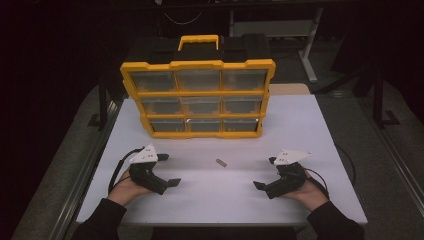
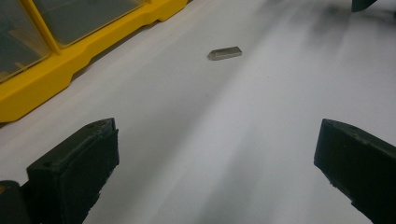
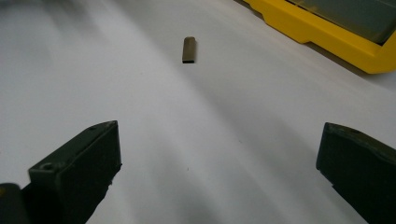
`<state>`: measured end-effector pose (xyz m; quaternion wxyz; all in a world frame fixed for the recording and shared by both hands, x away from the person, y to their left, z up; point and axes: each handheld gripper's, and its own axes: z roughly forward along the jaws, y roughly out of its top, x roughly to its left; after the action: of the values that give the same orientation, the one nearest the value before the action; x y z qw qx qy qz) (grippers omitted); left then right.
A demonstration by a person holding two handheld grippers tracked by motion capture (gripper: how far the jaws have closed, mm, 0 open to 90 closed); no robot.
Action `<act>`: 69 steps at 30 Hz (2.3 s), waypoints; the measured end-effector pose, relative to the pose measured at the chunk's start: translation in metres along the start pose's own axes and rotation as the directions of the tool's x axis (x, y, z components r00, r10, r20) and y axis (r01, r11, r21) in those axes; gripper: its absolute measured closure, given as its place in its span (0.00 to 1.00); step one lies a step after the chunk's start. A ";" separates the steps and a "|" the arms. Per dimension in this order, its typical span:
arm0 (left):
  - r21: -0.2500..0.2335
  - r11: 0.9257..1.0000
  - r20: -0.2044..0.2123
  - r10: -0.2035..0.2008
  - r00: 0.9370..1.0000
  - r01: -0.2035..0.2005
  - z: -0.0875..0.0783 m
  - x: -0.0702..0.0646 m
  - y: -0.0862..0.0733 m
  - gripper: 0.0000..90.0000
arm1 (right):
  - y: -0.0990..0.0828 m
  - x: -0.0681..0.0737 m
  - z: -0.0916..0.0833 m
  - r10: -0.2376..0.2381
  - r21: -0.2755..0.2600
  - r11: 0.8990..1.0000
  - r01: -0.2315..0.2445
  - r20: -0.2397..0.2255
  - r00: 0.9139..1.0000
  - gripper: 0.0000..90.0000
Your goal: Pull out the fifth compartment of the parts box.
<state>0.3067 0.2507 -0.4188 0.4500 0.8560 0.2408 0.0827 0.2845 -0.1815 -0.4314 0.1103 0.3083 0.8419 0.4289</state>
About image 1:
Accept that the person's left hand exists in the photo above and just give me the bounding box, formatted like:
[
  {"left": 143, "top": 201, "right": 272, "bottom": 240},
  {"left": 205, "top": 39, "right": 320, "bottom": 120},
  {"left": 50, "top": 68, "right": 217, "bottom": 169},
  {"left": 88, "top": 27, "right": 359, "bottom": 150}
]
[{"left": 107, "top": 169, "right": 153, "bottom": 207}]

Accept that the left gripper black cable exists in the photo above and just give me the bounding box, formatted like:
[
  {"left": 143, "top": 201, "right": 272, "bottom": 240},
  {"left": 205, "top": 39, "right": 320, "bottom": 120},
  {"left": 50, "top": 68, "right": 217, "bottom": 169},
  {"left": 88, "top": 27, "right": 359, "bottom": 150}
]
[{"left": 107, "top": 148, "right": 144, "bottom": 194}]

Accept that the hanging dark cable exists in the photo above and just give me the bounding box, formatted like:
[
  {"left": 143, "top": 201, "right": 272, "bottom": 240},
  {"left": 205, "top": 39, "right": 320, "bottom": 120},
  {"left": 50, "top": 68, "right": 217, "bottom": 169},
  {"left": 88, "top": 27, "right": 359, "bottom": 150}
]
[{"left": 163, "top": 11, "right": 204, "bottom": 26}]

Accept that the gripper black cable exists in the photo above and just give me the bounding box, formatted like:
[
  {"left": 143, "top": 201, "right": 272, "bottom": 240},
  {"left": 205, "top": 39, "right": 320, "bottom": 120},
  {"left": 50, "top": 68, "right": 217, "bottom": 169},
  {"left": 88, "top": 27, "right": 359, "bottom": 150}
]
[
  {"left": 301, "top": 166, "right": 330, "bottom": 201},
  {"left": 107, "top": 148, "right": 144, "bottom": 194}
]

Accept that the yellow black organizer case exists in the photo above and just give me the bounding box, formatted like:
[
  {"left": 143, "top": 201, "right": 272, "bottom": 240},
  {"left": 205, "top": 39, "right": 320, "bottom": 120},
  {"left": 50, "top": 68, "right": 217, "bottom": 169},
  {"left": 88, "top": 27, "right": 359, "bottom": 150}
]
[{"left": 119, "top": 34, "right": 277, "bottom": 140}]

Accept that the white metal desk frame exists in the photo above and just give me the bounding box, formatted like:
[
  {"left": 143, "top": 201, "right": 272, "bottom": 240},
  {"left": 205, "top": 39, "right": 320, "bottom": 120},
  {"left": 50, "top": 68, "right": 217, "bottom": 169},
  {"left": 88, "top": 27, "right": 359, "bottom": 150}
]
[{"left": 229, "top": 7, "right": 325, "bottom": 84}]

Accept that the aluminium floor rail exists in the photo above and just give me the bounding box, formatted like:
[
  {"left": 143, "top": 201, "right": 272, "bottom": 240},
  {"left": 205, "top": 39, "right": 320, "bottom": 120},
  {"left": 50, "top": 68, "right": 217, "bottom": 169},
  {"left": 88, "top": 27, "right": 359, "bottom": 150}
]
[
  {"left": 376, "top": 126, "right": 424, "bottom": 209},
  {"left": 54, "top": 98, "right": 123, "bottom": 240}
]

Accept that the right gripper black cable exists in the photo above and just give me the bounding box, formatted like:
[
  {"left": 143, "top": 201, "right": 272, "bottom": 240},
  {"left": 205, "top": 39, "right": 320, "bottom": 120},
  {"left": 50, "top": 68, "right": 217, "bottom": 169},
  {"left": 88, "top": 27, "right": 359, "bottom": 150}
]
[{"left": 301, "top": 166, "right": 330, "bottom": 201}]

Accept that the clear plastic drawer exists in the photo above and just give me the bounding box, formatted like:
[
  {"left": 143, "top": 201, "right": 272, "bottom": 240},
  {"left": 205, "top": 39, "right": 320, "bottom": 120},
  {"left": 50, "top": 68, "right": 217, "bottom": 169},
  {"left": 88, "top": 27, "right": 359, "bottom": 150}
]
[{"left": 181, "top": 96, "right": 222, "bottom": 116}]

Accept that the black metal stand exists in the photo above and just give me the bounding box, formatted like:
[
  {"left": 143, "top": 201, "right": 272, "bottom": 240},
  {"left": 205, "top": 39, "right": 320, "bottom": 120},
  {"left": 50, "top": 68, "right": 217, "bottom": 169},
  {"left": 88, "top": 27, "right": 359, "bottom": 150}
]
[
  {"left": 372, "top": 66, "right": 401, "bottom": 129},
  {"left": 87, "top": 81, "right": 112, "bottom": 129}
]

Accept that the thin black cable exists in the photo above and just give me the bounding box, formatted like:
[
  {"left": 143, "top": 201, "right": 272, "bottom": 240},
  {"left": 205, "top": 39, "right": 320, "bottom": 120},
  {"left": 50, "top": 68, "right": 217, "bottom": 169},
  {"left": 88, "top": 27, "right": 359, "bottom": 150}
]
[{"left": 334, "top": 143, "right": 357, "bottom": 186}]

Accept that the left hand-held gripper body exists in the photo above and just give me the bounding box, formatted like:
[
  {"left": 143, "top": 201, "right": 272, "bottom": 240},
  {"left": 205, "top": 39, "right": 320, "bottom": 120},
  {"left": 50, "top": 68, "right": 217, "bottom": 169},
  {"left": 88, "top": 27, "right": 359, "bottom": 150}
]
[{"left": 129, "top": 143, "right": 168, "bottom": 196}]

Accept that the set of clear drawers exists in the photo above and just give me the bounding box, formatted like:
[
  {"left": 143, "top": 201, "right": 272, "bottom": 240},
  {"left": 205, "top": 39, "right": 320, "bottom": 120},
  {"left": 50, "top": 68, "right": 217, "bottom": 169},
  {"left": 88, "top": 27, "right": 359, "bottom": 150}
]
[{"left": 130, "top": 69, "right": 269, "bottom": 133}]

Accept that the person's right hand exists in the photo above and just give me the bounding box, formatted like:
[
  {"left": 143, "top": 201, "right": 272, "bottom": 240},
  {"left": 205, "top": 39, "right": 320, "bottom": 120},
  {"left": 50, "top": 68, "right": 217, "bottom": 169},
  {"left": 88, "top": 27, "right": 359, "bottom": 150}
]
[{"left": 283, "top": 173, "right": 330, "bottom": 213}]

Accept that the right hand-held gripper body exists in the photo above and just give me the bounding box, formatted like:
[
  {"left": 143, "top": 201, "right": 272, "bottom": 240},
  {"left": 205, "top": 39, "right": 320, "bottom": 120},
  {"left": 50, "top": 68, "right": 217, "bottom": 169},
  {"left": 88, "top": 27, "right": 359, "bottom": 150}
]
[{"left": 265, "top": 149, "right": 314, "bottom": 200}]

